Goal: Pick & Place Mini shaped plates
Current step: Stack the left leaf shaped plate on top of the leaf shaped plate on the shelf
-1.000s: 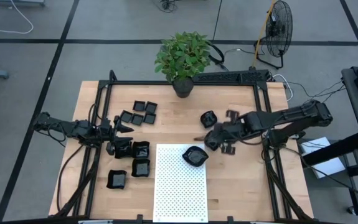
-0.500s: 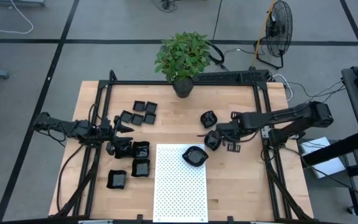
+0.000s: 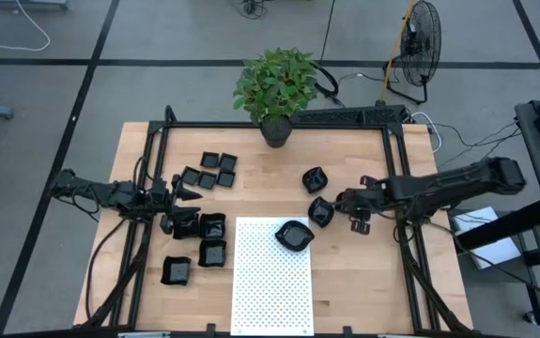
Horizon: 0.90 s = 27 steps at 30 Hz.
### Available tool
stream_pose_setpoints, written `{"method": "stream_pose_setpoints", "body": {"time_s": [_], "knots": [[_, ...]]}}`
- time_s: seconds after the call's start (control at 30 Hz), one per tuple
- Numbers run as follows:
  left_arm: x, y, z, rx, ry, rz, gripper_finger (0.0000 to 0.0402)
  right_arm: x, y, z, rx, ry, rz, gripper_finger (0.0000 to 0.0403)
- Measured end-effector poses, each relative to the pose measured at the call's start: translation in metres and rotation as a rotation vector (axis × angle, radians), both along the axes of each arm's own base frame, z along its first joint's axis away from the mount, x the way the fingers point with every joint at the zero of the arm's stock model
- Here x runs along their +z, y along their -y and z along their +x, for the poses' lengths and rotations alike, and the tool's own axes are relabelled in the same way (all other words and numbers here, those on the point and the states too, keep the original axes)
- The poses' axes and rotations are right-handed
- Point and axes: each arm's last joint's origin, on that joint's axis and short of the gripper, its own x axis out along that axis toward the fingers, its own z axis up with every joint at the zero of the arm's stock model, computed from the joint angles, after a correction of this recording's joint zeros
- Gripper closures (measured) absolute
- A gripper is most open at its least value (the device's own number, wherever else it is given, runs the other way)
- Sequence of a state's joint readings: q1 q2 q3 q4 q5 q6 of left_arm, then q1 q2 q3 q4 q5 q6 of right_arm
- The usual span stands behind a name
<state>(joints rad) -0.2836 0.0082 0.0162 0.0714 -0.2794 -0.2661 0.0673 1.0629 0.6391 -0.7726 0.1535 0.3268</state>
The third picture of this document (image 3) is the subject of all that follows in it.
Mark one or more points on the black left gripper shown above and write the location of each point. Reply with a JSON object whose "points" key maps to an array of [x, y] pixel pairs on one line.
{"points": [[162, 192]]}

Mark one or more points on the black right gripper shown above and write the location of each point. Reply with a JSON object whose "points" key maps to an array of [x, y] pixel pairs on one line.
{"points": [[373, 199]]}

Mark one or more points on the black wavy square plate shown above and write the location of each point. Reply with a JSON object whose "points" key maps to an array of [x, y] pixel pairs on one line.
{"points": [[212, 253], [212, 226], [189, 232], [176, 270]]}

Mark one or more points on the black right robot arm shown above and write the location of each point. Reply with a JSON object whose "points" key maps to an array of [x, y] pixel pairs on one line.
{"points": [[462, 180]]}

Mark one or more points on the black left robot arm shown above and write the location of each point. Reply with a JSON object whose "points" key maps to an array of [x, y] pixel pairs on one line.
{"points": [[110, 193]]}

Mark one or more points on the black vented controller box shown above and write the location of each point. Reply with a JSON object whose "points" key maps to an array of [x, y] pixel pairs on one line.
{"points": [[344, 116]]}

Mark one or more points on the black plant pot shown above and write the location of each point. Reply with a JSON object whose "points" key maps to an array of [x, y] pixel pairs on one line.
{"points": [[276, 133]]}

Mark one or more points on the white perforated metal shelf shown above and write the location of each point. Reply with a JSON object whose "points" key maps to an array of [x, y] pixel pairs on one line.
{"points": [[269, 291]]}

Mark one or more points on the green leafy plant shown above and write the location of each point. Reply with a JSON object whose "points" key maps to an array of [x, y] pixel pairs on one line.
{"points": [[274, 84]]}

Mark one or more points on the white flat box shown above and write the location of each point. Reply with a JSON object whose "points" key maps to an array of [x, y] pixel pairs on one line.
{"points": [[499, 251]]}

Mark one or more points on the black floor fan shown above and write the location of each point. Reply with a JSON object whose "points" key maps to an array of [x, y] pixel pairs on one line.
{"points": [[422, 47]]}

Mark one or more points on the grey metal base bar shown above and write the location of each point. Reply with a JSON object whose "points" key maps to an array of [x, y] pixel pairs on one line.
{"points": [[25, 4]]}

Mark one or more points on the black aluminium rig frame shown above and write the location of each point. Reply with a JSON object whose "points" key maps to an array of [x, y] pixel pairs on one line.
{"points": [[391, 155]]}

